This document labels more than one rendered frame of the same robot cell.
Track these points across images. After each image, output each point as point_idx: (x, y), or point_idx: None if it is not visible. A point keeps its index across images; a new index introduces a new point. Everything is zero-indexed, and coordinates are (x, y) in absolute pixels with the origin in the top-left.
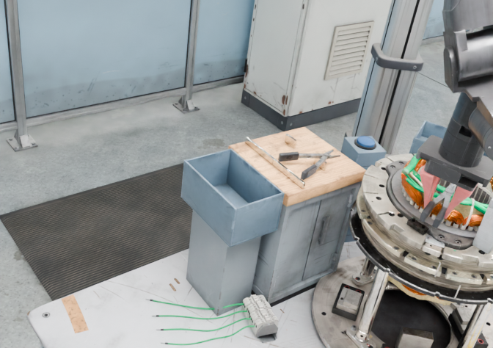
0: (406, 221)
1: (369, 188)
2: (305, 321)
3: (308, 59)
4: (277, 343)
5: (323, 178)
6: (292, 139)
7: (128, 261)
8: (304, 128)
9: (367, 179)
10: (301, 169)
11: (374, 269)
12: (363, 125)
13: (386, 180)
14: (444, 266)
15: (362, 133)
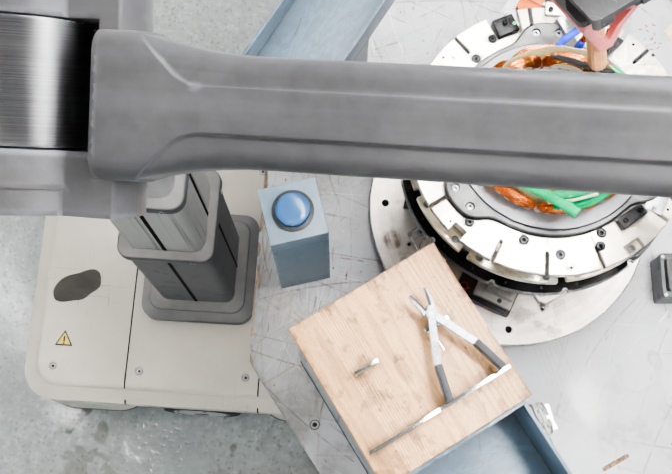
0: (615, 227)
1: (534, 262)
2: (508, 356)
3: None
4: (554, 403)
5: (469, 325)
6: (372, 365)
7: None
8: (298, 331)
9: (508, 258)
10: (449, 359)
11: (418, 231)
12: (155, 181)
13: (505, 226)
14: None
15: (161, 184)
